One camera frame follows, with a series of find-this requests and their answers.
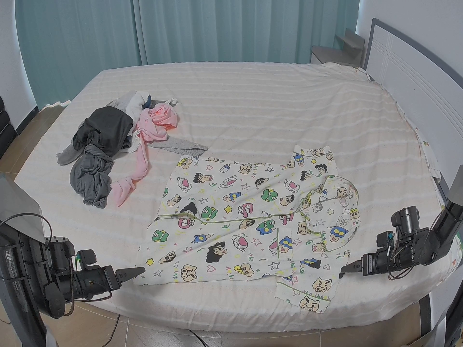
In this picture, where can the black low cabinet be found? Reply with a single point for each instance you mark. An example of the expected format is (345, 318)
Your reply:
(5, 128)

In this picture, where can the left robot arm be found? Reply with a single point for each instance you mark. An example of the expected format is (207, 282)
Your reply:
(21, 284)

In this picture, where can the pink garment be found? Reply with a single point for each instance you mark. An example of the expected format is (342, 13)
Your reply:
(159, 118)

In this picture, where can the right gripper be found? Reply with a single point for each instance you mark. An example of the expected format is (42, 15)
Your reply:
(383, 260)

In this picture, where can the white printed pyjama top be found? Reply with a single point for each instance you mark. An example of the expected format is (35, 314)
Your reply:
(235, 208)

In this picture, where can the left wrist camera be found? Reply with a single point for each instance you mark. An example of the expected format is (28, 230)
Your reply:
(86, 258)

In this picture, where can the dark grey garment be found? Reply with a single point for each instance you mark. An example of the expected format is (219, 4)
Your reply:
(90, 179)

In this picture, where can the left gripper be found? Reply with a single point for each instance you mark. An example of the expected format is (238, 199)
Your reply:
(90, 282)

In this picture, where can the bed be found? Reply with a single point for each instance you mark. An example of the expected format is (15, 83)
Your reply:
(253, 96)

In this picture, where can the pile of clothes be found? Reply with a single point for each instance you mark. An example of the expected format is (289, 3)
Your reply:
(181, 145)

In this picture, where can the black garment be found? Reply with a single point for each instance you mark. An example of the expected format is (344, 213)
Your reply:
(105, 128)

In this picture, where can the grey bedside table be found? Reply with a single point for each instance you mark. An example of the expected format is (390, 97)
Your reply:
(329, 54)

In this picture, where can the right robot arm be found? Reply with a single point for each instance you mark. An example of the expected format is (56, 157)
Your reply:
(441, 233)

